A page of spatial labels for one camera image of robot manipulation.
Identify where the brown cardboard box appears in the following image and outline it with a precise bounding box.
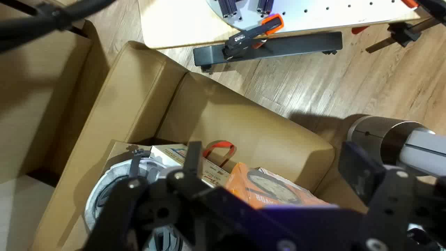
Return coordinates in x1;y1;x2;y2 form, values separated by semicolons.
27;41;368;251

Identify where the black metal floor bar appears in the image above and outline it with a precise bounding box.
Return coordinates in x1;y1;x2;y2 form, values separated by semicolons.
192;31;344;73

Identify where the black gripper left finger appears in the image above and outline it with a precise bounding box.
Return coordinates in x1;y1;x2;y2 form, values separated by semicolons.
82;141;206;251

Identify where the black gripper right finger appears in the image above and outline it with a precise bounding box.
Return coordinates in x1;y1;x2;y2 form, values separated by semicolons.
337;140;446;251

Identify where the round white black package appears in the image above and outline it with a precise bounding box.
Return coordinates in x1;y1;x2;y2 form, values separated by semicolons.
82;155;186;251

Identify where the black orange bar clamp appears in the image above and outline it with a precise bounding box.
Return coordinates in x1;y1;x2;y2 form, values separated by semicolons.
221;13;285;61
351;17;443;55
400;0;446;27

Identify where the red plastic loop handle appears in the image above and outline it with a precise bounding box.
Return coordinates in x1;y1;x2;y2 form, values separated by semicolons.
202;140;237;171

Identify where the white perforated base plate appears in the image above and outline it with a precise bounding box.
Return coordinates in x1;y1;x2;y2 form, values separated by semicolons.
206;0;422;36

